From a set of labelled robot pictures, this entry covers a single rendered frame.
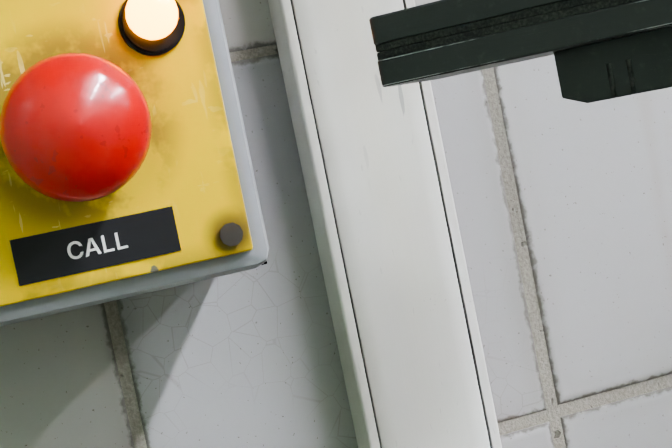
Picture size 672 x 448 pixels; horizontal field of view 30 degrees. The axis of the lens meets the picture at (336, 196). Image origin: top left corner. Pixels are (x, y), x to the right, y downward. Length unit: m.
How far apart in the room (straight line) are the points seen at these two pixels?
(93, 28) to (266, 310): 0.13
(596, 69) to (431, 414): 0.21
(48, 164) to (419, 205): 0.15
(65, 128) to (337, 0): 0.14
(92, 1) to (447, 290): 0.16
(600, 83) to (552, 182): 0.22
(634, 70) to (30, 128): 0.16
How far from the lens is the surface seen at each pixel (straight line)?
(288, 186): 0.44
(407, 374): 0.44
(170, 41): 0.36
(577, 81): 0.26
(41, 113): 0.33
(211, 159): 0.36
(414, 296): 0.44
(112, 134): 0.33
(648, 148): 0.50
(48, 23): 0.36
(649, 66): 0.26
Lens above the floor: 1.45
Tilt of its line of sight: 3 degrees down
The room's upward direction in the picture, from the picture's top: 11 degrees counter-clockwise
